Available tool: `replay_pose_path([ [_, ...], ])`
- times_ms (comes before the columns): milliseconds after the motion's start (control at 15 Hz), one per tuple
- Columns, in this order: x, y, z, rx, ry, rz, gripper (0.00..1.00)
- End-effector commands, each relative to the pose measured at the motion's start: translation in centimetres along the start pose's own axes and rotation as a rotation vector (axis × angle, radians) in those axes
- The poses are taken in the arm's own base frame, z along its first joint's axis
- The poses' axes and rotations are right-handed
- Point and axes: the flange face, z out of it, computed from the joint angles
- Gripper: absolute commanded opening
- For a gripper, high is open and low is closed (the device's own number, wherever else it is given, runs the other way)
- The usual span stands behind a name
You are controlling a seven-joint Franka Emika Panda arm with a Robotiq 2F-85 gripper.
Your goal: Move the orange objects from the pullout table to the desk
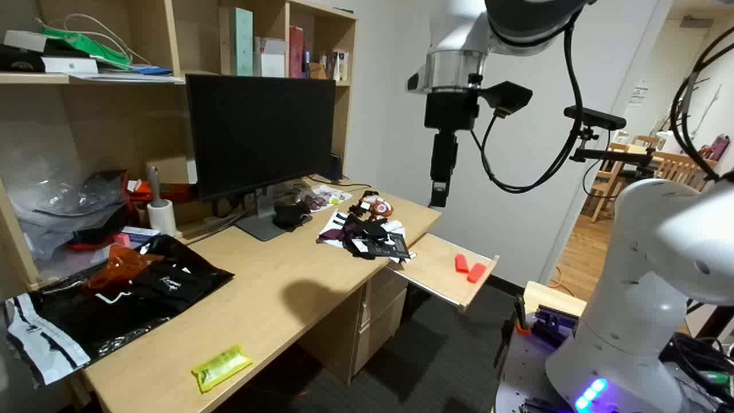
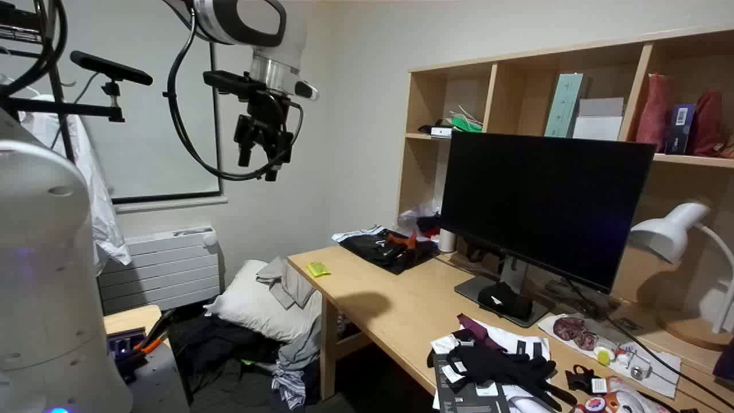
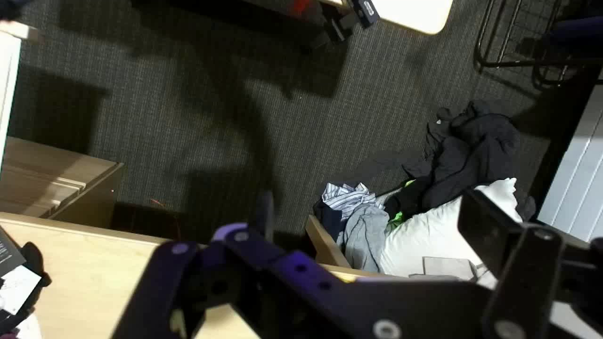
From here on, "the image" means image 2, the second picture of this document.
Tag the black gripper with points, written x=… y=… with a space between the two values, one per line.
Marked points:
x=266 y=115

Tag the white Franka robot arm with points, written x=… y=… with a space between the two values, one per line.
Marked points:
x=46 y=266

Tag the light wooden desk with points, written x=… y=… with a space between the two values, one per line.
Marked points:
x=397 y=306

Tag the white desk lamp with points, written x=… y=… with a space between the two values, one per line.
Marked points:
x=673 y=233

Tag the black framed whiteboard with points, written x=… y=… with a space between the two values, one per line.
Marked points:
x=163 y=153

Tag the yellow sticky note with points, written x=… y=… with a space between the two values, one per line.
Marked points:
x=318 y=270

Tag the grey cloth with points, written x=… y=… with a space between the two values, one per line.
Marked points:
x=288 y=284

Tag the white pillow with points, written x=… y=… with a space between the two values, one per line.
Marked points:
x=249 y=306

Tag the black plastic bag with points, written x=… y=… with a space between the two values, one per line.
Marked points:
x=385 y=253

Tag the white hanging cloth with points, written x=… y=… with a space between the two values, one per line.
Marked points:
x=104 y=215

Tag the dark clothes heap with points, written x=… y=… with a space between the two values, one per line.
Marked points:
x=213 y=344

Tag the green plastic object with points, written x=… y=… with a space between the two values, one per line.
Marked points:
x=465 y=123

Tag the small wooden side table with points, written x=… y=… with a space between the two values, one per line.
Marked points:
x=128 y=319

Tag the crumpled clothes pile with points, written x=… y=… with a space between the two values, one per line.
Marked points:
x=295 y=367

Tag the wooden shelf unit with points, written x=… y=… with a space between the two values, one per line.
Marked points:
x=520 y=93

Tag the purple flat object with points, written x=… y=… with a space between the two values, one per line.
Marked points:
x=478 y=332

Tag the black computer monitor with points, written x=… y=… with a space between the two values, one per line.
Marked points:
x=542 y=207

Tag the white paper sheets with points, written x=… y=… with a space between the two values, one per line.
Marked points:
x=490 y=340

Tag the teal flat box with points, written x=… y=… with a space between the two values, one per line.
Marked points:
x=564 y=107

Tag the white flat box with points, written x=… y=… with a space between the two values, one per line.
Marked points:
x=600 y=117

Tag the sticker sheet with red circle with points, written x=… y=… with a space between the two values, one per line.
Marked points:
x=581 y=333

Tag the small black clip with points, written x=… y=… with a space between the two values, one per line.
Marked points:
x=583 y=379

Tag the red pouch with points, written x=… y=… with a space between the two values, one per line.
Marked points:
x=654 y=110

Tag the small yellow round object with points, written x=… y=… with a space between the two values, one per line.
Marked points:
x=603 y=357

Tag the dark blue small box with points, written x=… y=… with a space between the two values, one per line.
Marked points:
x=679 y=130

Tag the dark red bag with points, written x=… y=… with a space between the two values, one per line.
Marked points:
x=710 y=126

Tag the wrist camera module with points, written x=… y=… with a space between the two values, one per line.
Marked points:
x=260 y=84

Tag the white wall radiator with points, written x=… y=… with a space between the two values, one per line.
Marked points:
x=163 y=266

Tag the black camera bar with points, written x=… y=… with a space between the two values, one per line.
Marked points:
x=111 y=67

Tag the black camera stand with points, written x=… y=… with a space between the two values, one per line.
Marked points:
x=60 y=107

